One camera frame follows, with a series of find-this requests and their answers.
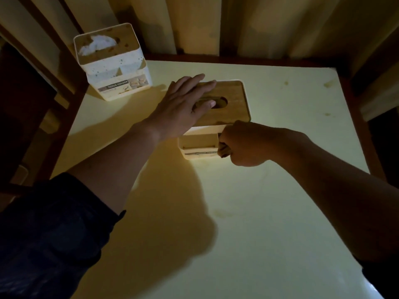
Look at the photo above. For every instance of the person's left hand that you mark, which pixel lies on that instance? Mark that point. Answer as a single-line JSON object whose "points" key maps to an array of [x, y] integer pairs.
{"points": [[174, 112]]}

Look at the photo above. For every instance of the person's left thumb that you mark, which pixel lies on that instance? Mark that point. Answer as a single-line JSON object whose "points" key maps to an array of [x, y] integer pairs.
{"points": [[204, 108]]}

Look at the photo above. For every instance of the white tissue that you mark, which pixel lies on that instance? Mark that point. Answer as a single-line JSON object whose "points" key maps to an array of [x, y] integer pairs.
{"points": [[96, 44]]}

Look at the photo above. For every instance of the dark wooden chair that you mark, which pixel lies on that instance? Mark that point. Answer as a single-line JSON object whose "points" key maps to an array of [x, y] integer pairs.
{"points": [[21, 115]]}

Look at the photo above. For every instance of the person's right fingers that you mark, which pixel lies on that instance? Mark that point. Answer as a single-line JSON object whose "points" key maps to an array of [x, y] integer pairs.
{"points": [[227, 146]]}

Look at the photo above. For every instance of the person's right hand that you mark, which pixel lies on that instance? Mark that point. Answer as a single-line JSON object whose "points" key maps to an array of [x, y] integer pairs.
{"points": [[249, 143]]}

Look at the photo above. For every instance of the person's left middle finger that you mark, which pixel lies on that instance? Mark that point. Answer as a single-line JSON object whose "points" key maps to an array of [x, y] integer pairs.
{"points": [[194, 84]]}

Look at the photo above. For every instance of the dark blue left sleeve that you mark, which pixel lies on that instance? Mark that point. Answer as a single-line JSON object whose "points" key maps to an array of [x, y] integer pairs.
{"points": [[46, 239]]}

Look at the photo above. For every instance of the white tissue holder wooden lid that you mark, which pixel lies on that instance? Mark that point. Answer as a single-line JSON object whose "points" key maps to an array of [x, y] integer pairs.
{"points": [[232, 105]]}

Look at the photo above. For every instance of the dark blue right sleeve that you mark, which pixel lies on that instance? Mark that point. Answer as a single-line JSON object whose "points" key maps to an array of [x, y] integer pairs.
{"points": [[382, 281]]}

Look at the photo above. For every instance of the person's right forearm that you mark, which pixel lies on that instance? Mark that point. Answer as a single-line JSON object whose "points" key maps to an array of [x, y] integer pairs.
{"points": [[336, 189]]}

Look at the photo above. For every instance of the speckled white tissue holder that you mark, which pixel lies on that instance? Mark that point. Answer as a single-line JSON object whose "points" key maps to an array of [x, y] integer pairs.
{"points": [[115, 74]]}

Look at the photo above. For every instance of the person's left little finger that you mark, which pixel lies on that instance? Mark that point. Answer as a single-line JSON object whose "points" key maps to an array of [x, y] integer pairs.
{"points": [[170, 87]]}

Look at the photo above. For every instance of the person's left forearm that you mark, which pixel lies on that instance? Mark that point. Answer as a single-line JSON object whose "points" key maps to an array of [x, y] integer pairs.
{"points": [[115, 165]]}

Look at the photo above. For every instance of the dark blue sleeve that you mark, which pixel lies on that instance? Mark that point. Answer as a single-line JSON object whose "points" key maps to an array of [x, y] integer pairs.
{"points": [[382, 281], [46, 239]]}

